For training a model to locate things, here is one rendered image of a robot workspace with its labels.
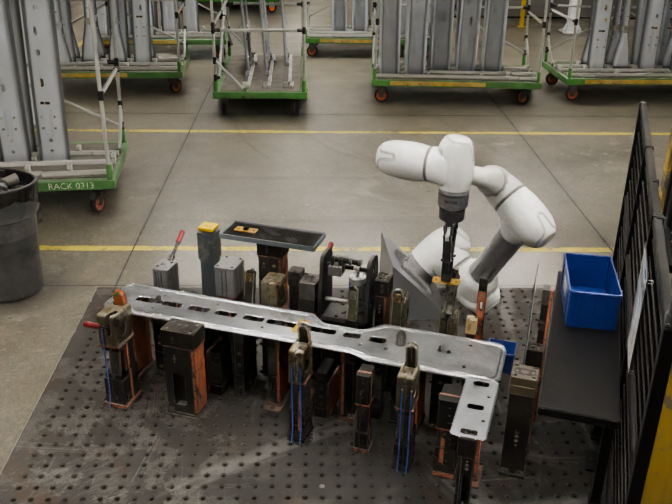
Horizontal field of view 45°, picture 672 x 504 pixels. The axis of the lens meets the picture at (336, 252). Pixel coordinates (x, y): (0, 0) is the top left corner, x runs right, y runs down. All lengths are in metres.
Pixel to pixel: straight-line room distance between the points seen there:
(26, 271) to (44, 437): 2.46
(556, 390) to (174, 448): 1.20
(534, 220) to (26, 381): 2.76
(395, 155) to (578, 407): 0.87
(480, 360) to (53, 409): 1.45
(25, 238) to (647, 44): 7.64
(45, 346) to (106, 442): 2.02
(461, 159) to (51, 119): 4.73
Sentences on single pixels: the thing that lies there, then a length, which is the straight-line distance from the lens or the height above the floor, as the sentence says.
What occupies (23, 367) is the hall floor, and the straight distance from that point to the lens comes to 4.58.
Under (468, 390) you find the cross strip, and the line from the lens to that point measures 2.44.
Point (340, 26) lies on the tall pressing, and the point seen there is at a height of 0.36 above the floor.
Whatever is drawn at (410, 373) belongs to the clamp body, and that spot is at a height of 1.04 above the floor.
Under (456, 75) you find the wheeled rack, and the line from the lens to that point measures 9.45.
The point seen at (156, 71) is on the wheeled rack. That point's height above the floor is 0.28.
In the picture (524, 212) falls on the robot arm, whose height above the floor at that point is 1.34.
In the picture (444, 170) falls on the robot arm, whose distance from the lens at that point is 2.30.
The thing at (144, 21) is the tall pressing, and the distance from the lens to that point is 10.02.
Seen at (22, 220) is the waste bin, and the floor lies 0.51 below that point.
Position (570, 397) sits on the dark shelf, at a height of 1.03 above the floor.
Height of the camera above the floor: 2.37
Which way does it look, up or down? 25 degrees down
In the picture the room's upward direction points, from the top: 1 degrees clockwise
